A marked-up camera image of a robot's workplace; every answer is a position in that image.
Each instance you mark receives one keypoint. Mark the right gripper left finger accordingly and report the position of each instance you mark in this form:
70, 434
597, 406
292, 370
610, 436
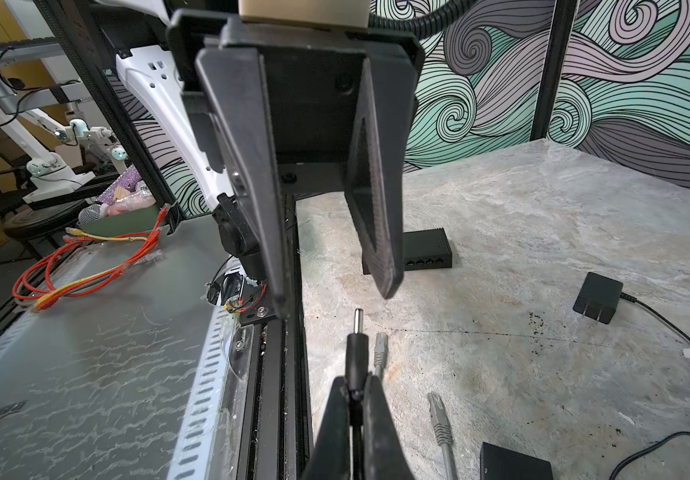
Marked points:
331, 455

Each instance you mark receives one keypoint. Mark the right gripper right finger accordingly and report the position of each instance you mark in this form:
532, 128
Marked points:
383, 456

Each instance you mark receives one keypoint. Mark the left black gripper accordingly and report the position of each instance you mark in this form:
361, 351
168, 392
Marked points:
293, 110

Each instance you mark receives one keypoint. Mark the black power adapter with cable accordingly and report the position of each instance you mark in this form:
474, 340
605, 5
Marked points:
357, 356

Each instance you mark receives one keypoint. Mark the black network switch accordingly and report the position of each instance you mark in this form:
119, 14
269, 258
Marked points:
421, 250

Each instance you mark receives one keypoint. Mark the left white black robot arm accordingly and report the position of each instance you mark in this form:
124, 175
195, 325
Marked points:
152, 75

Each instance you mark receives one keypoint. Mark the white network switch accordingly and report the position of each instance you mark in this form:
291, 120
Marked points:
498, 463

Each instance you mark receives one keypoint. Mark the white slotted cable duct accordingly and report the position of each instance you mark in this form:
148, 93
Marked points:
206, 443

